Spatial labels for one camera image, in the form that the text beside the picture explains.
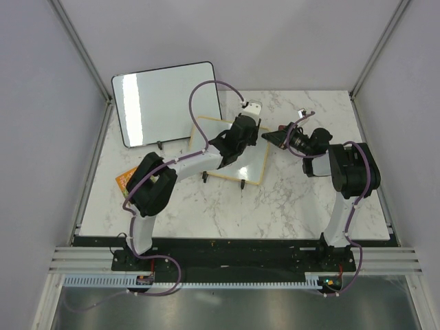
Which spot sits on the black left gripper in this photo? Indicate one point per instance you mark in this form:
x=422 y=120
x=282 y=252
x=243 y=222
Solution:
x=254 y=140

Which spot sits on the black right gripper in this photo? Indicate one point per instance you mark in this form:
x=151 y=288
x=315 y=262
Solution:
x=276 y=137

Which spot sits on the yellow framed small whiteboard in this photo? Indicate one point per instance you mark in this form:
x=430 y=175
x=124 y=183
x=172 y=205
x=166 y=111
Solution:
x=249 y=166

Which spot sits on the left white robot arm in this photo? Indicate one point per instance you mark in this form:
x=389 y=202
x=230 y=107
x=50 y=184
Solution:
x=152 y=184

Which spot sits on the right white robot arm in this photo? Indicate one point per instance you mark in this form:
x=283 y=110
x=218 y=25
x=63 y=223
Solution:
x=351 y=167

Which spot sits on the black framed large whiteboard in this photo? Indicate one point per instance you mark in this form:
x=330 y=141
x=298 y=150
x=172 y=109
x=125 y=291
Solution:
x=152 y=105

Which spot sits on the orange treehouse book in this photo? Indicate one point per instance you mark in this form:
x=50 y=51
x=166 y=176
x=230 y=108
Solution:
x=123 y=179

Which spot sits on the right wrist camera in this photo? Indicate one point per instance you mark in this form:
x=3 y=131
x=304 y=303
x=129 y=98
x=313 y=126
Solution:
x=304 y=114

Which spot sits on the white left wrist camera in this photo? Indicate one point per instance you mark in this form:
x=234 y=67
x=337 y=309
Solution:
x=251 y=109

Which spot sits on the right aluminium frame post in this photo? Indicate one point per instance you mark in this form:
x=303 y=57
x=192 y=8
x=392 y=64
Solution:
x=380 y=45

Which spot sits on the aluminium frame post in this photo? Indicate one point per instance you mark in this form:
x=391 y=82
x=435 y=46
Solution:
x=76 y=41
x=380 y=45

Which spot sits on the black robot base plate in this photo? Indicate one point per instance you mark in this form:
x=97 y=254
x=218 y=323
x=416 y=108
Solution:
x=235 y=259

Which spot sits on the white slotted cable duct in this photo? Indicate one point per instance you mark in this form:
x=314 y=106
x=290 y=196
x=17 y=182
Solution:
x=135 y=282

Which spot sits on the left aluminium frame post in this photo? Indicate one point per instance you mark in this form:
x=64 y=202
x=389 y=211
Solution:
x=76 y=41

